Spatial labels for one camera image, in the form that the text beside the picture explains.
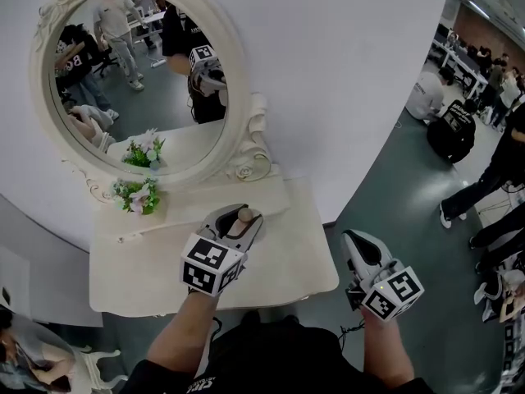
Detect white ornate vanity mirror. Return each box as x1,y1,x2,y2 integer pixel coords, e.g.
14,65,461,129
27,0,293,245

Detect white ornate stool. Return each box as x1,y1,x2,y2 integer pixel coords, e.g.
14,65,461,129
71,345,129,394

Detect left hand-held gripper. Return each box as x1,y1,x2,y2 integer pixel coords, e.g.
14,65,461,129
179,203,267,299

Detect white office desks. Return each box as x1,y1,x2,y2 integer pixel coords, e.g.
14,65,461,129
426,34,489,98

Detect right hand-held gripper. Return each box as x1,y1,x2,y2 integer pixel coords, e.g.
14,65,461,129
341,228,426,323

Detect white dressing table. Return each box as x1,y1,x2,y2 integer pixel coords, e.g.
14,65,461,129
88,176,340,318

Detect artificial flowers in white pot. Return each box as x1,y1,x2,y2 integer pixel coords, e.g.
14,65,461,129
110,176,169,218

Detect small beige round object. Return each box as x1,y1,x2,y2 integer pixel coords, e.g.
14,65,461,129
224,206,258,240

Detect person's black clothing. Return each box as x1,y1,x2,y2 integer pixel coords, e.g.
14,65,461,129
130,309,436,394

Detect person's left forearm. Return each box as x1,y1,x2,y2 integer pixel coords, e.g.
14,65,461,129
146,291,218,375

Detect person's right forearm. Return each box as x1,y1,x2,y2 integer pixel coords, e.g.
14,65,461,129
359,308,416,385

